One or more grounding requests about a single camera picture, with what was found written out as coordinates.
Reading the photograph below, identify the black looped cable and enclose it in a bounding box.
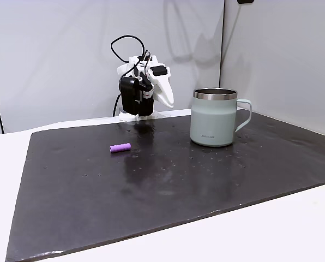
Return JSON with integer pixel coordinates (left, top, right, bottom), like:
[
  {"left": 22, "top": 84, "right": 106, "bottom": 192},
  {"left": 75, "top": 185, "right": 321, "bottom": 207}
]
[{"left": 110, "top": 34, "right": 153, "bottom": 80}]

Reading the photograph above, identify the purple pen grip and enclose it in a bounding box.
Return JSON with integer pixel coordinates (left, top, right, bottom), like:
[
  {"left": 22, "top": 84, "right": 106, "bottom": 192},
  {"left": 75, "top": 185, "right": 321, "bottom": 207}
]
[{"left": 109, "top": 142, "right": 132, "bottom": 154}]

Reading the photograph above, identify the black camera box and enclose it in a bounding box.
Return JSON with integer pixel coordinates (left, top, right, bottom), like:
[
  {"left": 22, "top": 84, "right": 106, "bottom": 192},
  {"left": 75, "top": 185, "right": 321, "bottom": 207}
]
[{"left": 119, "top": 76, "right": 140, "bottom": 115}]

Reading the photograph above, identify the black table mat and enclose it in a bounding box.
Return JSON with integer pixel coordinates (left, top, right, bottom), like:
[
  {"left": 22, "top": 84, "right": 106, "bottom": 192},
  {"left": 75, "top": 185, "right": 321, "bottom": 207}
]
[{"left": 4, "top": 110, "right": 325, "bottom": 262}]

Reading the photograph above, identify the pale green steel-rimmed mug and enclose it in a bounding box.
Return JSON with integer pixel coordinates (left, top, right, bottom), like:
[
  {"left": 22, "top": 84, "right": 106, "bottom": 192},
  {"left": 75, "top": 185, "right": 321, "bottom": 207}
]
[{"left": 189, "top": 87, "right": 253, "bottom": 148}]

